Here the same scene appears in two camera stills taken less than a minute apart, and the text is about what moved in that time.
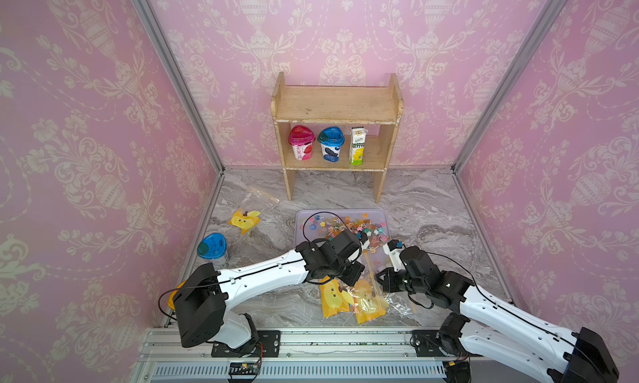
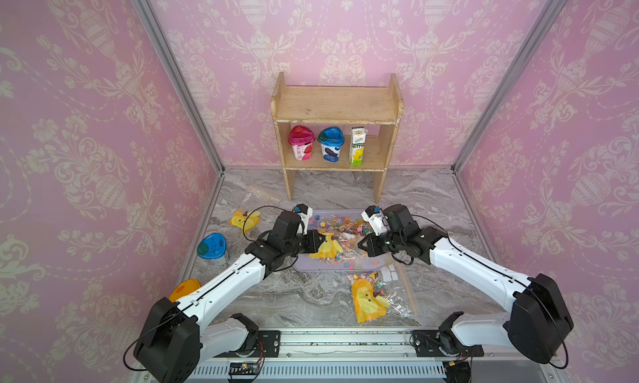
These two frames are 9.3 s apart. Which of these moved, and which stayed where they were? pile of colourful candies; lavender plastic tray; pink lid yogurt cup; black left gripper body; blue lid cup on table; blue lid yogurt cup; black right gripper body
Moved: black right gripper body; black left gripper body
Stayed: blue lid yogurt cup; pile of colourful candies; pink lid yogurt cup; lavender plastic tray; blue lid cup on table
